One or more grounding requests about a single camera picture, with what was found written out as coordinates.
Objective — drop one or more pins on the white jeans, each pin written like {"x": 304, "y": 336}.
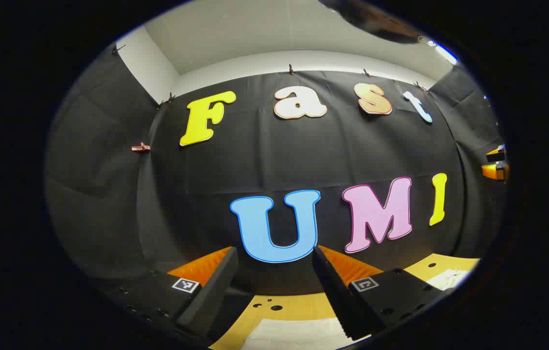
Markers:
{"x": 299, "y": 335}

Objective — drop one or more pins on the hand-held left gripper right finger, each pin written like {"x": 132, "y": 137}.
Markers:
{"x": 333, "y": 291}

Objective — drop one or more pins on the dark blurred object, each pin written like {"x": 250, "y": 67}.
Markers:
{"x": 371, "y": 19}

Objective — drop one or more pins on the black backdrop cloth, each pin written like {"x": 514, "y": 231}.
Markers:
{"x": 255, "y": 160}

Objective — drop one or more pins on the metal spring clip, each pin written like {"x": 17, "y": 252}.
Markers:
{"x": 141, "y": 147}

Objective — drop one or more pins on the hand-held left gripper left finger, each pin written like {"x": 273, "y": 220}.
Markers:
{"x": 211, "y": 291}

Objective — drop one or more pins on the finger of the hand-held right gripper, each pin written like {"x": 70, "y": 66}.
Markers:
{"x": 495, "y": 171}
{"x": 497, "y": 155}

